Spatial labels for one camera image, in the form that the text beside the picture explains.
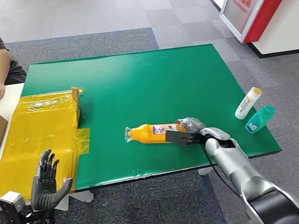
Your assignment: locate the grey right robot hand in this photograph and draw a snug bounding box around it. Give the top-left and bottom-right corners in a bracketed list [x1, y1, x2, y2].
[176, 117, 206, 133]

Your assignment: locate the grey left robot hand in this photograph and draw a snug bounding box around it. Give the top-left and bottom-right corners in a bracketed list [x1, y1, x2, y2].
[31, 149, 73, 211]

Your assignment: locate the orange bottle with clear cap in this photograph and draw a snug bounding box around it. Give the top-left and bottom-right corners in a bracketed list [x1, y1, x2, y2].
[124, 122, 190, 144]

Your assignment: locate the white bottle with yellow cap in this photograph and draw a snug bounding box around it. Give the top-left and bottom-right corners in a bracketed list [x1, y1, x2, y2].
[235, 87, 262, 120]

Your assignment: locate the teal plastic bottle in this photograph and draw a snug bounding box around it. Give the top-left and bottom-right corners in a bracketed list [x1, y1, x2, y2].
[245, 105, 276, 134]

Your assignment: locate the white table foot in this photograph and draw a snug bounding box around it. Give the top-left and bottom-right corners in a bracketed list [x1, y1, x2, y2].
[56, 190, 94, 212]
[198, 166, 216, 176]

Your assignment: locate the green table mat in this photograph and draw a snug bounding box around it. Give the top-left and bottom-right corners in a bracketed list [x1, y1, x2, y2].
[21, 43, 282, 191]

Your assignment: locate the yellow taped cardboard box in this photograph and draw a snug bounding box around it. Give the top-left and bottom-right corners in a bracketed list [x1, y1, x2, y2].
[0, 87, 91, 202]

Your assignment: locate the brown cardboard piece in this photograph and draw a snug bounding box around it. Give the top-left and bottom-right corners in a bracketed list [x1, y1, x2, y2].
[0, 115, 8, 146]

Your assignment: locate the white side table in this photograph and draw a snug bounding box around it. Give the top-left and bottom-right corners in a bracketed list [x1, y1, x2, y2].
[0, 83, 25, 161]

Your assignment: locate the seated person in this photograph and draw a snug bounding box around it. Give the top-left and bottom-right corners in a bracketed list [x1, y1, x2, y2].
[0, 37, 26, 100]

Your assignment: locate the red and white kiosk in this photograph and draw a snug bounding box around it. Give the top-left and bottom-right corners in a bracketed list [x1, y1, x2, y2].
[210, 0, 299, 59]

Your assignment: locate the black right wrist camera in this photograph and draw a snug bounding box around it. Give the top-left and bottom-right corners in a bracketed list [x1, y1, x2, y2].
[165, 130, 202, 146]

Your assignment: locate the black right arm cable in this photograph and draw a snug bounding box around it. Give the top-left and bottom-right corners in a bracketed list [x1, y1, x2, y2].
[202, 144, 242, 198]

